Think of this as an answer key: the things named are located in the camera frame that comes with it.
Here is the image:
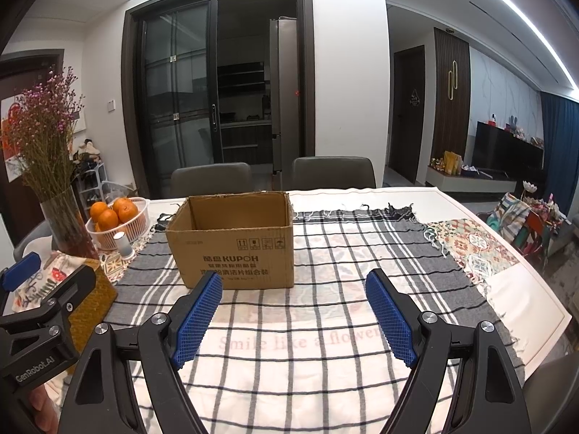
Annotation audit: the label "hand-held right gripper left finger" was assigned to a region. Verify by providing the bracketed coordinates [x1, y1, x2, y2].
[59, 271, 224, 434]

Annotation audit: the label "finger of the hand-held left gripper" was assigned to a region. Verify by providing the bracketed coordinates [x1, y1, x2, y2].
[41, 262, 98, 315]
[0, 251, 42, 295]

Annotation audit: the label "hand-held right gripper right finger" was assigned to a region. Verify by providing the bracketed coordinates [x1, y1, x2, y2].
[365, 269, 532, 434]

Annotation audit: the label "brown cardboard box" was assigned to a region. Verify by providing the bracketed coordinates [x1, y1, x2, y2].
[165, 191, 296, 290]

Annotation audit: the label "person's left hand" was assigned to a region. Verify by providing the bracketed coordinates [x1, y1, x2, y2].
[20, 384, 63, 434]

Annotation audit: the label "floral printed cloth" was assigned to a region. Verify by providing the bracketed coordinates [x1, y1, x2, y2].
[9, 251, 100, 315]

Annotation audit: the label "yellow woven mat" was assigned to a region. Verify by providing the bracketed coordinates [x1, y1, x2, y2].
[68, 258, 119, 374]

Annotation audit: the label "glass vase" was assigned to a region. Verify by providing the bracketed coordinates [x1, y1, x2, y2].
[40, 185, 100, 260]

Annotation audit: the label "small white cylinder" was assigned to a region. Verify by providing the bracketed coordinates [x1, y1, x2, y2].
[113, 231, 133, 260]

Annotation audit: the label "grey plaid cloth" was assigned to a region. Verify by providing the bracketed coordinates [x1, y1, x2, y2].
[97, 203, 528, 434]

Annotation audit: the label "white fruit basket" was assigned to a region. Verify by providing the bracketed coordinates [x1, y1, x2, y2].
[86, 198, 151, 251]

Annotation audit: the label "white shoe rack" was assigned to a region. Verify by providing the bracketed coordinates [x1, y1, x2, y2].
[72, 138, 108, 204]

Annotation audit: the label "patterned tablecloth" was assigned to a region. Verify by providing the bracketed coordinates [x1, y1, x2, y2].
[100, 189, 573, 367]

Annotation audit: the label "dried flower bunch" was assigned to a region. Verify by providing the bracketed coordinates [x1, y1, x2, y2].
[2, 67, 86, 202]

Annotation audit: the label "grey dining chair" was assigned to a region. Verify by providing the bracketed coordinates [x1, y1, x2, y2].
[170, 162, 252, 200]
[292, 157, 377, 191]
[522, 355, 579, 434]

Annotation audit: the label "colourful striped cloth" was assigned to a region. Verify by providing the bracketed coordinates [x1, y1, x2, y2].
[486, 192, 571, 265]

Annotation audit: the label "white television cabinet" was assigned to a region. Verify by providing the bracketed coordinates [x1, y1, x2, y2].
[426, 165, 519, 193]

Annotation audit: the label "yellow boxes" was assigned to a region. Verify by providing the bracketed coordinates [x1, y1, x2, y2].
[443, 150, 463, 176]

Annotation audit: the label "dark wooden door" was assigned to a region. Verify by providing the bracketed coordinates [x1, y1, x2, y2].
[393, 45, 426, 186]

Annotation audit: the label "black television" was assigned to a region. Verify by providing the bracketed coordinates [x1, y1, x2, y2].
[473, 121, 546, 173]

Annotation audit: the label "dark sliding glass door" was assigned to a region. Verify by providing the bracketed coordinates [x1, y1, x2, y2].
[122, 0, 315, 200]

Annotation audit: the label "grey refrigerator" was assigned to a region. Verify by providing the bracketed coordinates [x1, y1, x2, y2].
[269, 18, 299, 191]

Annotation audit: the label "blue curtain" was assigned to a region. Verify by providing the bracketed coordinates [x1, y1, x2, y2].
[540, 91, 579, 215]

